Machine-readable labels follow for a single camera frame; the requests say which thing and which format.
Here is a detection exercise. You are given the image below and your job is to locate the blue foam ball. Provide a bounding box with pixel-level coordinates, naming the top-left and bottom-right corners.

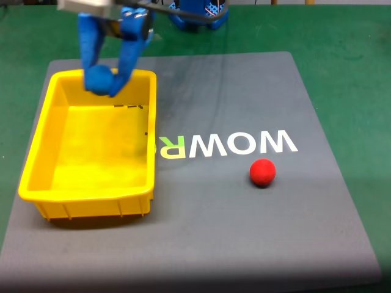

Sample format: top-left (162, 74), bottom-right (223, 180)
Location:
top-left (84, 65), bottom-right (114, 96)

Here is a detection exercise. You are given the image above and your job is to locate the red foam ball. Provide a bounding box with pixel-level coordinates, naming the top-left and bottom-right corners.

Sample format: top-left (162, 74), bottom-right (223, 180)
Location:
top-left (249, 158), bottom-right (277, 187)

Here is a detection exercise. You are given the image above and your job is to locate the yellow plastic bin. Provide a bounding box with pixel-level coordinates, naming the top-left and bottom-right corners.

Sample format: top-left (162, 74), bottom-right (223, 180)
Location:
top-left (18, 68), bottom-right (158, 221)

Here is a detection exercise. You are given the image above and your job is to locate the grey mat with WOWR print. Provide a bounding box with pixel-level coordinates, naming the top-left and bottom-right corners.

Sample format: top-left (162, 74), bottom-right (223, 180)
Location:
top-left (0, 51), bottom-right (384, 288)

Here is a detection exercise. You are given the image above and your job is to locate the silver camera box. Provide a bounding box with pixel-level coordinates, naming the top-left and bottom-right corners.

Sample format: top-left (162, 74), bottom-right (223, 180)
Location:
top-left (57, 0), bottom-right (114, 19)

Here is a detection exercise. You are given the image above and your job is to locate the black camera cable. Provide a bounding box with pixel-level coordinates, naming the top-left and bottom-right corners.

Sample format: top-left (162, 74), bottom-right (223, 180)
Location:
top-left (139, 0), bottom-right (230, 24)

